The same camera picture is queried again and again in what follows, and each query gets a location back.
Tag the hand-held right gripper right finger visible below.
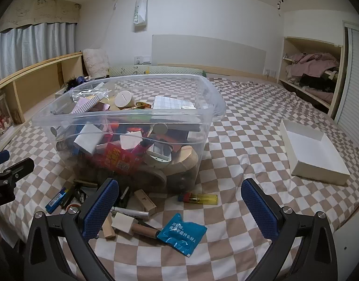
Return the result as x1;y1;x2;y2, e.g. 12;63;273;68
241;178;338;281

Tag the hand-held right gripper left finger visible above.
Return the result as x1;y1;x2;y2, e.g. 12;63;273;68
24;178;120;281

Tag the white-headed wooden mallet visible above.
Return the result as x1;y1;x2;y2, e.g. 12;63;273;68
111;211;162;238

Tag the blue sachet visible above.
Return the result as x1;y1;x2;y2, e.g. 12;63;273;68
156;213;207;257

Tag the clear plastic container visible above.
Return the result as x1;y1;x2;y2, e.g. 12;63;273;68
31;74;227;195

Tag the small wooden block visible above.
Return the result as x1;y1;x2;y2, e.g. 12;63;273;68
103;213;116;240

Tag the white tube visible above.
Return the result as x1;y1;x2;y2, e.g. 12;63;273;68
111;206;150;219

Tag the framed picture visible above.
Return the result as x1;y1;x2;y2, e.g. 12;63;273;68
0;92;16;144

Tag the light wooden block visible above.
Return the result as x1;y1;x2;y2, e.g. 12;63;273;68
134;190;157;215

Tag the blue lighter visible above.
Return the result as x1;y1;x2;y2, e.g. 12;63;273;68
45;190;68;214

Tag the red packet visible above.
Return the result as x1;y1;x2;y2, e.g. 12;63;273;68
96;142;148;176

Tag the yellow lighter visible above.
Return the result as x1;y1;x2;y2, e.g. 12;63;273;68
178;192;218;205

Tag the white carton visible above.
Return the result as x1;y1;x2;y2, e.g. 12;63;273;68
73;124;105;155

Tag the white shallow box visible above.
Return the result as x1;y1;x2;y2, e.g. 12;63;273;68
279;119;351;186

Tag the wooden shelf unit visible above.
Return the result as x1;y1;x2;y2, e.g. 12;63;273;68
0;51;85;125

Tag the white box of odds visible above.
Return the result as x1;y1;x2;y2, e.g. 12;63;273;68
54;74;110;99

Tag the round wooden box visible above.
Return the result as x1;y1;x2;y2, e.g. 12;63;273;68
168;146;199;179

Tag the white ridged comb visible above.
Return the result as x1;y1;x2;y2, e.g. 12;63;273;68
72;92;108;114

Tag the white cylinder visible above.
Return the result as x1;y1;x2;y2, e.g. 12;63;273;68
114;91;136;109

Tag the grey curtain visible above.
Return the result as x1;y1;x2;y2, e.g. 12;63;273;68
0;22;77;78

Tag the white checked box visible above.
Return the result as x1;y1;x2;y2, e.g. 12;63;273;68
153;96;196;110

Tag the fluffy white pillow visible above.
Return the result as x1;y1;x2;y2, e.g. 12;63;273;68
82;48;110;78

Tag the green bolster pillow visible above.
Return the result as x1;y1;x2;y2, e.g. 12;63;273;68
108;65;209;78

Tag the wooden wardrobe shelf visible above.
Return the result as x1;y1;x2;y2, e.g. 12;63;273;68
277;37;344;119

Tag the beige printed valance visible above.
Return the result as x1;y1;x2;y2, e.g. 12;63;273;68
0;0;82;34

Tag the pile of clothes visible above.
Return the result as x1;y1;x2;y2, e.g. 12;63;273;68
285;52;341;101

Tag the white louvered door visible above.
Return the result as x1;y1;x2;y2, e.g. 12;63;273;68
333;20;359;147

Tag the grey headboard panel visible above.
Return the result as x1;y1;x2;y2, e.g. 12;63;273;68
152;34;267;69

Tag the white hanging paper bag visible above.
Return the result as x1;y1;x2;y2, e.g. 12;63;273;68
134;0;148;26

